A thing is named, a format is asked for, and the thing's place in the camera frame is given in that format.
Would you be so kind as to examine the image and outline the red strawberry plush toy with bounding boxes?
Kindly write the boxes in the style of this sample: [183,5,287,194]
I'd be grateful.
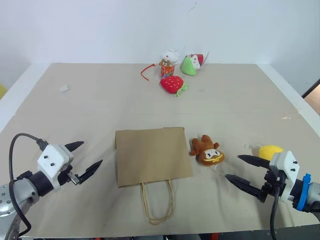
[159,74,189,98]

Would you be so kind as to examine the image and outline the red and white plush toy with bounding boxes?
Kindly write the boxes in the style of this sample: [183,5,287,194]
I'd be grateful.
[189,51,210,71]

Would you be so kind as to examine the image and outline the brown paper bag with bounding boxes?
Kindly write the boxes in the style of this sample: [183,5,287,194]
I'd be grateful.
[114,126,194,226]

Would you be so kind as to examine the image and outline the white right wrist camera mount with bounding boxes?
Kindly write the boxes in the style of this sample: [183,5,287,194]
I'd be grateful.
[269,150,301,203]

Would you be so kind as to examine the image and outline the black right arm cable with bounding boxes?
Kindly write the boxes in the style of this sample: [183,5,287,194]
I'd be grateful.
[269,174,283,240]

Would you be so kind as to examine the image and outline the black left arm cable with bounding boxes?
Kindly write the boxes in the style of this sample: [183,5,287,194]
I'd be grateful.
[8,133,50,238]

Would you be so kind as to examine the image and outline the white and orange plush toy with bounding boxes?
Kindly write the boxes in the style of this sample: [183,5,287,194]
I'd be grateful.
[159,48,181,80]

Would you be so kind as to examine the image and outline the red cord loop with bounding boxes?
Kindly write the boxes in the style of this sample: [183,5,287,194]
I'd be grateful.
[139,63,157,82]

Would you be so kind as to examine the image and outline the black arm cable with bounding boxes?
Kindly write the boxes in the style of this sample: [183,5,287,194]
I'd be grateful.
[8,133,50,238]
[269,174,283,240]

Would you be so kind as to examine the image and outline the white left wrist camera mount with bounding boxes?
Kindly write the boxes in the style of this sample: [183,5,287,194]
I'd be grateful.
[36,144,75,193]

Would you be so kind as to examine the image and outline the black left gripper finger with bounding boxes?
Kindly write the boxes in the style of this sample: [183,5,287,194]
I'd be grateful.
[75,159,104,185]
[64,141,85,153]

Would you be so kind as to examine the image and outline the green and white plush toy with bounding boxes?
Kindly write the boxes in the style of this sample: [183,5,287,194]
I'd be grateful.
[180,55,199,77]

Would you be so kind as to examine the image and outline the brown monkey plush toy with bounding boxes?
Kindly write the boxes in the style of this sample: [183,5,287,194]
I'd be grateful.
[188,134,227,177]

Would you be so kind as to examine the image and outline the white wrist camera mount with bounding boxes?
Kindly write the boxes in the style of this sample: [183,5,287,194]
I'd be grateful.
[269,150,301,203]
[36,144,75,193]

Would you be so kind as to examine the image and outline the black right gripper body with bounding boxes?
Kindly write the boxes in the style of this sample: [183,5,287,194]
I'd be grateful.
[258,166,286,204]

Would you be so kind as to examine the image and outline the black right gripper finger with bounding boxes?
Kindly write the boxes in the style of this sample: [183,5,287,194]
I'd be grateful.
[224,174,264,199]
[237,154,271,170]

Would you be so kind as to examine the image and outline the yellow plush toy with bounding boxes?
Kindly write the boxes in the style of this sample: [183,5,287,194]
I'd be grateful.
[244,143,285,162]

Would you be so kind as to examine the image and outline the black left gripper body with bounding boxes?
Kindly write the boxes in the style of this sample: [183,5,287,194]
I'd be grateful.
[57,163,81,186]

